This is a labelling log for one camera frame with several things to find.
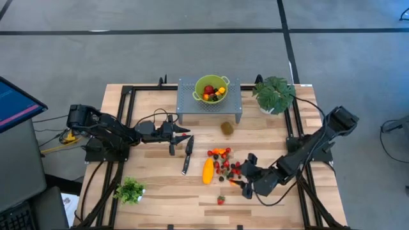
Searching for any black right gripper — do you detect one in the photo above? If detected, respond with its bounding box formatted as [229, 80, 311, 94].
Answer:
[228, 153, 266, 199]

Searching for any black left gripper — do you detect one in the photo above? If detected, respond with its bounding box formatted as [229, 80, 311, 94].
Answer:
[161, 114, 194, 157]

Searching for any brown toy kiwi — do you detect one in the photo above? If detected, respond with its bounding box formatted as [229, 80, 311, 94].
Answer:
[220, 121, 235, 136]

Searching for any long yellow toy fruit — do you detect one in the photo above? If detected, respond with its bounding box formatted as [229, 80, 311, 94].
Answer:
[202, 157, 215, 185]

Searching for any grey perforated metal stand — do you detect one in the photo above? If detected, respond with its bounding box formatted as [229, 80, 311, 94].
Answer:
[176, 75, 243, 125]

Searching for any green colander bowl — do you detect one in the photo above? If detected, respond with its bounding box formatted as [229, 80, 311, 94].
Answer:
[192, 74, 231, 105]

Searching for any small green potted plant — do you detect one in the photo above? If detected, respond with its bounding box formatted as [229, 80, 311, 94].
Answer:
[113, 176, 147, 206]

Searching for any large plant in white pot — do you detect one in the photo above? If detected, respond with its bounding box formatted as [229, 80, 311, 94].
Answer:
[252, 75, 297, 116]

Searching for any yellow plug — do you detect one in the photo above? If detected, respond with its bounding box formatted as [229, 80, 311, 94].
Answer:
[62, 130, 81, 144]

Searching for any white paper sheet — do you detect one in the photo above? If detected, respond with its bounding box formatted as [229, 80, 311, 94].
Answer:
[60, 192, 81, 229]

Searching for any computer monitor blue screen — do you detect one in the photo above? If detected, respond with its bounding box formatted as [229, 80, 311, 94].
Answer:
[0, 75, 49, 134]

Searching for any black keyboard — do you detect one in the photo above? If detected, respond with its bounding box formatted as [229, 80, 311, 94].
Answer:
[0, 201, 35, 230]

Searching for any black-handled kitchen knife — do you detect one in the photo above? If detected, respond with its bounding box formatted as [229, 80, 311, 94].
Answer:
[181, 134, 196, 176]

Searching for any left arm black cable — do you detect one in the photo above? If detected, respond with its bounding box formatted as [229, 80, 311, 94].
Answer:
[133, 107, 180, 128]

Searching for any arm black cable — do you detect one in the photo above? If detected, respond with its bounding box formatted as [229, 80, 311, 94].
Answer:
[254, 94, 327, 207]
[133, 107, 180, 128]

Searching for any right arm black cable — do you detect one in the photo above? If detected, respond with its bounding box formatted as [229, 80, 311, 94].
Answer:
[254, 94, 327, 207]

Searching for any black aluminium table frame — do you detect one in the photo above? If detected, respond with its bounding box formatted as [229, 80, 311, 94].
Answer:
[72, 83, 351, 230]

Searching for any black hose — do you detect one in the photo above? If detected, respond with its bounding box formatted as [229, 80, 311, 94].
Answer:
[78, 161, 106, 224]

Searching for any yellow cable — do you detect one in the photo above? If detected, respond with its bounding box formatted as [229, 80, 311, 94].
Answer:
[40, 137, 84, 155]

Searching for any black floor cable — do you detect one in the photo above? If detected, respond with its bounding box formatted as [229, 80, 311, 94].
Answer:
[379, 118, 409, 164]

